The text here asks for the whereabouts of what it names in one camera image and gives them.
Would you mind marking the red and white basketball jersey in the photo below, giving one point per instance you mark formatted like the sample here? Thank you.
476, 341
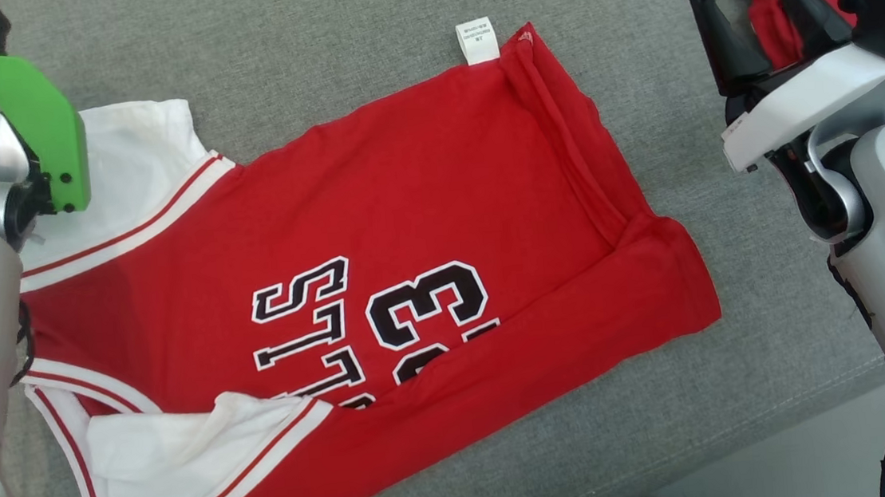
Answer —
446, 200

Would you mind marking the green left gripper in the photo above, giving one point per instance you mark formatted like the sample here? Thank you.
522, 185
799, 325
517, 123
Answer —
38, 116

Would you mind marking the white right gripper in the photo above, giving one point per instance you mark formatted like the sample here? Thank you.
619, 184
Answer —
814, 100

